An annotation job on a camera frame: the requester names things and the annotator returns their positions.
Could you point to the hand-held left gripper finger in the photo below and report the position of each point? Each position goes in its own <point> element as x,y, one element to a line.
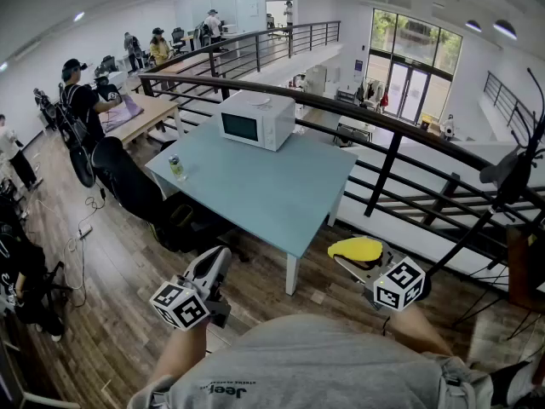
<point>222,266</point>
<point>196,266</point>

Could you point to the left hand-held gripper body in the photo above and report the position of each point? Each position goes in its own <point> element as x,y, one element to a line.
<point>183,309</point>

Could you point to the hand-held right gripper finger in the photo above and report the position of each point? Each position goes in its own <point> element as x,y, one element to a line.
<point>359,274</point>

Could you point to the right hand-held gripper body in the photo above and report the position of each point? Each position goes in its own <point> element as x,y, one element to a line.
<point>398,283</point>

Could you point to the person's right forearm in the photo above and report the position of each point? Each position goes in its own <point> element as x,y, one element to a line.
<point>419,330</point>

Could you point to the person's left forearm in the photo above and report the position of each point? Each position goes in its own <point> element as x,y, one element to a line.
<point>179,352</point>

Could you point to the clear drink bottle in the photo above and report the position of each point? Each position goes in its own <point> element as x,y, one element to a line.
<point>177,169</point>

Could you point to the black office chair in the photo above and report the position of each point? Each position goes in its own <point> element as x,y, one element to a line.
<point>127,181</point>

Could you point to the white power strip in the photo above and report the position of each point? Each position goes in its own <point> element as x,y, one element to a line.
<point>85,231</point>

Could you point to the white microwave oven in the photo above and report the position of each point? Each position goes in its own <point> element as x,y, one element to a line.
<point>255,122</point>

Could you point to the light wooden table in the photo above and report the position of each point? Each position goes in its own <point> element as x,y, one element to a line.
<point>149,113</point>

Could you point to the purple cloth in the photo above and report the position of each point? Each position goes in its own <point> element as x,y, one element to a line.
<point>121,115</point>

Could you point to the brown wooden table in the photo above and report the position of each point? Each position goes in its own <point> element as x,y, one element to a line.
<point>187,63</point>

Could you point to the large glass window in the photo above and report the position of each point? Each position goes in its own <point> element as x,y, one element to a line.
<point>413,66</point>

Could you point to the curved black balcony railing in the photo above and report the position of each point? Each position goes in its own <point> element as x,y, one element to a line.
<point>258,53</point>

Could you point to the short black railing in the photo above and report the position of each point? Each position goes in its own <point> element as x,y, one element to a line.
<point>508,96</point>

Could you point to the black pendant lamp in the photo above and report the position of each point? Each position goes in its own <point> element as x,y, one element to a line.
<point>505,29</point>
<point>473,26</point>

